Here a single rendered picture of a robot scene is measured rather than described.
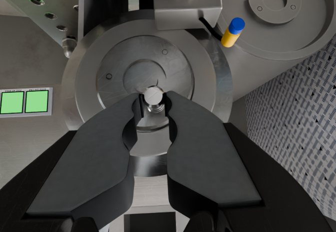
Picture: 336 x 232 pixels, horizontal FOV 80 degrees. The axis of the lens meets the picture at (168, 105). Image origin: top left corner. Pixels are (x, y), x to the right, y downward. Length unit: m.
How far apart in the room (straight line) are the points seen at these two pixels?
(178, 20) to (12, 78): 2.29
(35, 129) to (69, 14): 0.28
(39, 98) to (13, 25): 2.07
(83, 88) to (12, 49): 2.34
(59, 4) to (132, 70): 0.33
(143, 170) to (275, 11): 0.18
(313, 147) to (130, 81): 0.21
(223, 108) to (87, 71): 0.12
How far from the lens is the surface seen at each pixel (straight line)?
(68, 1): 0.47
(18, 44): 2.52
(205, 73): 0.17
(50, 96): 0.58
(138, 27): 0.19
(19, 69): 2.41
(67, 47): 0.58
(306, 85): 0.28
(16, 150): 0.61
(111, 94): 0.16
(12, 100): 0.62
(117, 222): 0.54
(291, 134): 0.31
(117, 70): 0.16
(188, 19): 0.17
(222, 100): 0.18
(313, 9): 0.25
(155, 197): 0.51
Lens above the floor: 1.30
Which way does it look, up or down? 10 degrees down
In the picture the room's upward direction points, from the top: 177 degrees clockwise
